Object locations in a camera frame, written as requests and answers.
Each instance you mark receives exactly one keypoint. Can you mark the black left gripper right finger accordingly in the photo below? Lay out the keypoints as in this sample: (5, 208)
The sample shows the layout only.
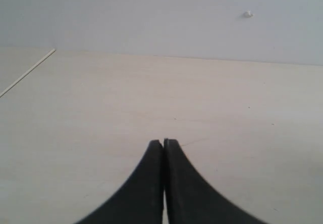
(190, 198)

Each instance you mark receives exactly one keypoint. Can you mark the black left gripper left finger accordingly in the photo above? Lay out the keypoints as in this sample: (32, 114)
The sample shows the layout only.
(141, 198)

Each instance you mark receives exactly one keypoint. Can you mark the small white wall knob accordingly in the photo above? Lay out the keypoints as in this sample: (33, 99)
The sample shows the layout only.
(248, 14)

